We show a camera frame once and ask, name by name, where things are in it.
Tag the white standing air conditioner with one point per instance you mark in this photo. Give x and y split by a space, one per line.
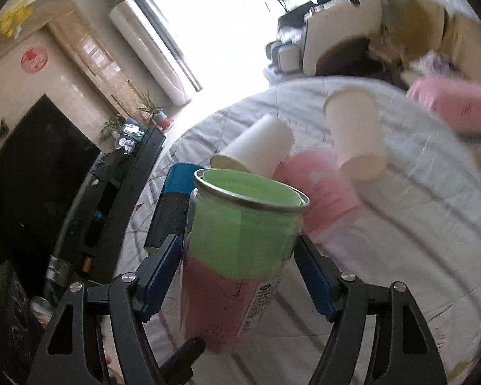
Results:
135 27

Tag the blue black metal cup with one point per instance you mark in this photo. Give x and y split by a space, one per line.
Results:
170 217

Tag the pink folded towel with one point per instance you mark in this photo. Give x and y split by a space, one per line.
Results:
456 101

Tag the white massage chair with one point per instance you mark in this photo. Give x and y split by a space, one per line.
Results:
328 37

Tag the tan floor cushion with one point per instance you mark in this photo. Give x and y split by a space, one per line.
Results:
426 26

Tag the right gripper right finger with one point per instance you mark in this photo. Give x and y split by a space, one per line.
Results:
385 321

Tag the potted plant red pot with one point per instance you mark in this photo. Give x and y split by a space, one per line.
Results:
150 108

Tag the green leafy plant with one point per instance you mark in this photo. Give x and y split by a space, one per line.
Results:
114 124

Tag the white paper cup lying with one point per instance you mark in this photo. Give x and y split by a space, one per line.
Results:
259 149

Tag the green pink lined jar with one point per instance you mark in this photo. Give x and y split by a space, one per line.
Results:
244 230

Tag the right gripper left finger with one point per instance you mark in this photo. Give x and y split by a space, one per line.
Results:
70 351

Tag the black television screen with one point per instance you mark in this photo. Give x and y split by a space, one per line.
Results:
43 164

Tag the black TV cabinet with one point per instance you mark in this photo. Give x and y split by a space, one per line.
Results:
91 239

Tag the pink sticky note paper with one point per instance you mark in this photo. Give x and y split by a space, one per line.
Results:
334 203

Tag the framed photo on cabinet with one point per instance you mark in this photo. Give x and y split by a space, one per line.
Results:
134 129

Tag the white paper cup leaning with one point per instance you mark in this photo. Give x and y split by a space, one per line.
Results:
357 136

